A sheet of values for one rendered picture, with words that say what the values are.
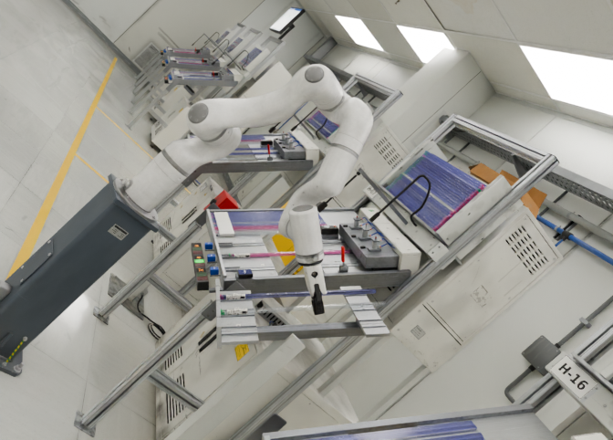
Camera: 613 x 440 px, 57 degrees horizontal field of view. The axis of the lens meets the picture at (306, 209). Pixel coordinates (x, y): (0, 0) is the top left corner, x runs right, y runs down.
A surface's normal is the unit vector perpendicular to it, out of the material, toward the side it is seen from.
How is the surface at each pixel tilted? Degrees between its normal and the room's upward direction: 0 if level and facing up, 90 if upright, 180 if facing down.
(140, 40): 90
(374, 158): 90
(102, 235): 90
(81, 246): 90
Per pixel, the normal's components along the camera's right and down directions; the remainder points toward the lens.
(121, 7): 0.25, 0.36
